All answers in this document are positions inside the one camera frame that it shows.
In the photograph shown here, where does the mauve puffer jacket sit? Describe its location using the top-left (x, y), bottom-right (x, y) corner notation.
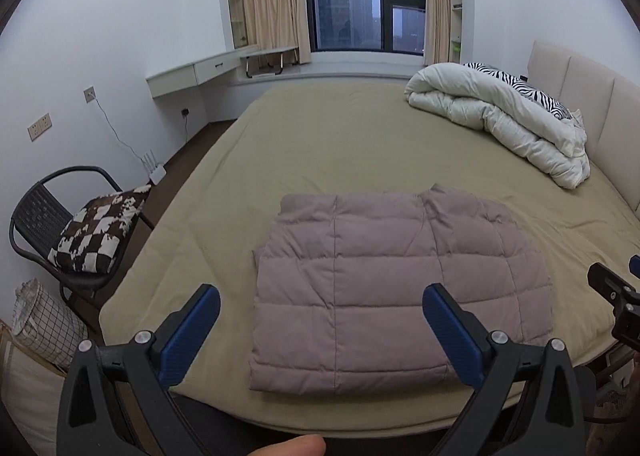
top-left (250, 185), bottom-right (552, 395)

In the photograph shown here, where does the left hand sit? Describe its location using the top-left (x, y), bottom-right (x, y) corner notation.
top-left (248, 434), bottom-right (326, 456)

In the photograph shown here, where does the brown white checkered cushion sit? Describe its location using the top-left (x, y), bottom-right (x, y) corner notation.
top-left (48, 184), bottom-right (152, 275)

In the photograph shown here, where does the white folded duvet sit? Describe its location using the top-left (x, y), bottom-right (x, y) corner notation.
top-left (405, 62), bottom-right (591, 190)

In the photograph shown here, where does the beige padded headboard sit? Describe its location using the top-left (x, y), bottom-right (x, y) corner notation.
top-left (527, 40), bottom-right (640, 213)

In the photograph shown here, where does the white wifi router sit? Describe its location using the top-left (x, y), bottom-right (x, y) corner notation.
top-left (140, 150), bottom-right (166, 185)

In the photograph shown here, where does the zebra print pillow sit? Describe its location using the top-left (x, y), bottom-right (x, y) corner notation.
top-left (464, 62), bottom-right (574, 120)

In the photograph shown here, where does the beige right curtain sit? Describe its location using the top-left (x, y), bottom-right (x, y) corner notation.
top-left (424, 0), bottom-right (451, 65)

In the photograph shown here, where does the beige curtain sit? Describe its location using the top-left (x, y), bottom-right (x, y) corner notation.
top-left (243, 0), bottom-right (311, 64)
top-left (424, 0), bottom-right (451, 65)

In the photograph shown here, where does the black framed window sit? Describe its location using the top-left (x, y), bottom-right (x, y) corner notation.
top-left (307, 0), bottom-right (427, 56)

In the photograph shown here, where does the beige left curtain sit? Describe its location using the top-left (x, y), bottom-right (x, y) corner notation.
top-left (243, 0), bottom-right (311, 64)

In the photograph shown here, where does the white wire laundry basket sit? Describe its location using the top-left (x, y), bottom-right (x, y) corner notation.
top-left (12, 279), bottom-right (88, 369)

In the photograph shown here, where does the black wire chair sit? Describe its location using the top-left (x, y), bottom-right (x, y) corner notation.
top-left (9, 166), bottom-right (130, 320)

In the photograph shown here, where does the wall socket plate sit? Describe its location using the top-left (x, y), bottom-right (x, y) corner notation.
top-left (84, 87), bottom-right (96, 103)

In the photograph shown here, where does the white wall desk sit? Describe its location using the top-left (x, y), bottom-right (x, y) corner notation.
top-left (145, 44), bottom-right (262, 100)

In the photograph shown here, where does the right wall shelf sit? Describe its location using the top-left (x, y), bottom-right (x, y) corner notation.
top-left (449, 0), bottom-right (462, 63)

